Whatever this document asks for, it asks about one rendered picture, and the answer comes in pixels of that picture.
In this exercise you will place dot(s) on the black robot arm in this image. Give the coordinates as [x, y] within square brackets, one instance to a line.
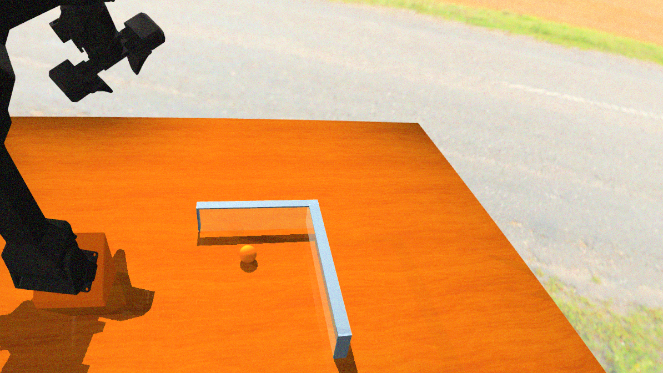
[42, 254]

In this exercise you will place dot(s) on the clear l-shaped low wall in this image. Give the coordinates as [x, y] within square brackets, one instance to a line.
[275, 218]

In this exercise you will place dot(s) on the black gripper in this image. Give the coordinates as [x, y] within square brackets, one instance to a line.
[136, 41]

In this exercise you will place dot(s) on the light blue l-shaped wall top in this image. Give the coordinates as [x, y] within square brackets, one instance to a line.
[336, 300]

